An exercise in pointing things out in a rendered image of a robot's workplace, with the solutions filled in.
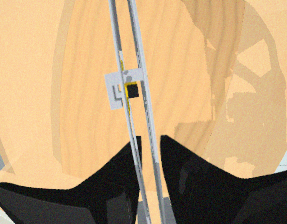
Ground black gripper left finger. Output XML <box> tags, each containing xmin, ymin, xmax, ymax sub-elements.
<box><xmin>0</xmin><ymin>140</ymin><xmax>140</xmax><ymax>224</ymax></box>

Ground grey metal tongs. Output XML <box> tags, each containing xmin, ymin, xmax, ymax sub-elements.
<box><xmin>104</xmin><ymin>0</ymin><xmax>176</xmax><ymax>224</ymax></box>

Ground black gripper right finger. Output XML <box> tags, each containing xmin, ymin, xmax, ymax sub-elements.
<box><xmin>160</xmin><ymin>135</ymin><xmax>287</xmax><ymax>224</ymax></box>

